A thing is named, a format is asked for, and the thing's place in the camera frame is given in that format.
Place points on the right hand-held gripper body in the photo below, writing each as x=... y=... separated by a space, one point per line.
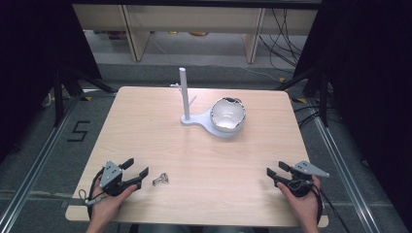
x=301 y=184

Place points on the small metal screw piece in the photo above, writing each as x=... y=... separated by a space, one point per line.
x=161 y=179

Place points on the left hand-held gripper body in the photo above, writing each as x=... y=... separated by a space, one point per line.
x=110 y=176

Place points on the light wooden bench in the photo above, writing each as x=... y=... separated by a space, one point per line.
x=194 y=16

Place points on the white jewelry stand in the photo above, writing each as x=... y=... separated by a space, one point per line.
x=185 y=97

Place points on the person's right hand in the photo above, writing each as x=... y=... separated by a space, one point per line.
x=306 y=208

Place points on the black metal stand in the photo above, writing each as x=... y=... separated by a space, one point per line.
x=59 y=97
x=322 y=97

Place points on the person's left hand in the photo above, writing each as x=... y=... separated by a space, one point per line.
x=103 y=208

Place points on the aluminium floor rail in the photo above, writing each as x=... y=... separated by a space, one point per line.
x=343 y=165
x=35 y=165

